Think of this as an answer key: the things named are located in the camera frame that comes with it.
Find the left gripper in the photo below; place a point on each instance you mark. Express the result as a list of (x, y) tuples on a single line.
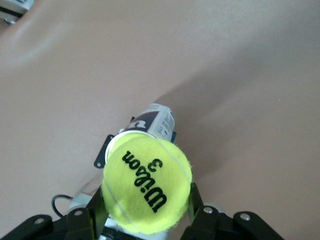
[(112, 231)]

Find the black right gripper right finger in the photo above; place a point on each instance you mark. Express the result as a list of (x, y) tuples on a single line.
[(207, 225)]

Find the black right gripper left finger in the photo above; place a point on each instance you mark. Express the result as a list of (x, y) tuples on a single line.
[(85, 225)]

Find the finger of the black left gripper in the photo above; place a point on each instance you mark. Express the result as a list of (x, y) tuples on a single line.
[(173, 135)]

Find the Wilson tennis ball can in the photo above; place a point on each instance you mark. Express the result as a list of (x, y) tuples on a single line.
[(155, 120)]

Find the yellow Wilson print tennis ball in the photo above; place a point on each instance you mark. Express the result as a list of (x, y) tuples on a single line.
[(140, 187)]

